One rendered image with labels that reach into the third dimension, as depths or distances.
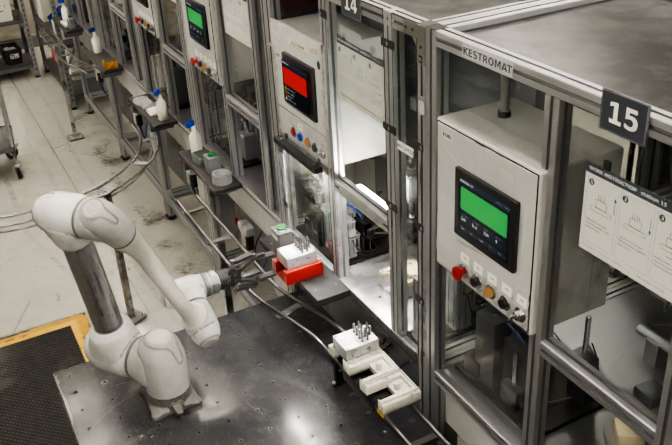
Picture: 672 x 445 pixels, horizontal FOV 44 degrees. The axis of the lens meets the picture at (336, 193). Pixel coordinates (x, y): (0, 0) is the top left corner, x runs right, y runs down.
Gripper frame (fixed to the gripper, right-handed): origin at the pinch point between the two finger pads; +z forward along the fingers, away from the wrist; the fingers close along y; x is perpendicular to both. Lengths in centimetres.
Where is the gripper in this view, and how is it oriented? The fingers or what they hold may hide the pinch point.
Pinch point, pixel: (267, 264)
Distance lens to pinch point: 314.6
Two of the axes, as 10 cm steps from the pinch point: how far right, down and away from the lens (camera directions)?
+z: 8.8, -2.5, 4.0
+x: -4.7, -3.9, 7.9
